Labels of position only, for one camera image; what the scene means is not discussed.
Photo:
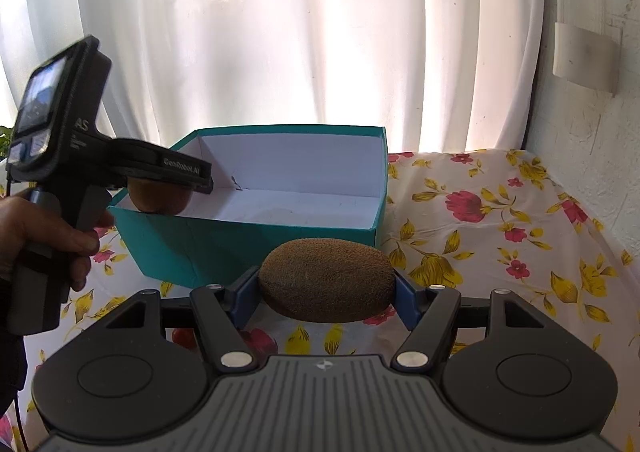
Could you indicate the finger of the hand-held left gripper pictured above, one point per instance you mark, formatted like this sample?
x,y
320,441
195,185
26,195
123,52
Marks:
x,y
150,148

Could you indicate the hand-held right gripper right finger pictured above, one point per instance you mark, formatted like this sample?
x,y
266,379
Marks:
x,y
406,298

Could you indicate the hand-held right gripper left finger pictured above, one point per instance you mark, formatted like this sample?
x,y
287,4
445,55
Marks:
x,y
246,298

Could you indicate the teal cardboard box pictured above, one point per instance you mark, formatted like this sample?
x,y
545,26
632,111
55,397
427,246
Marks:
x,y
200,252

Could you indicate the elongated brown kiwi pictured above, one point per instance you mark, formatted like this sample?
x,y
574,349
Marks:
x,y
327,279

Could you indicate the person's left hand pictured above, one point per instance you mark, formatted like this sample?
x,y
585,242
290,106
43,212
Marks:
x,y
35,224

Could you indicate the floral white tablecloth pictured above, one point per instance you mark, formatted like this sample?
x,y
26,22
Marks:
x,y
500,282

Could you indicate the white curtain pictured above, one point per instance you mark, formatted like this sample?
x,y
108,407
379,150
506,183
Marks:
x,y
300,32

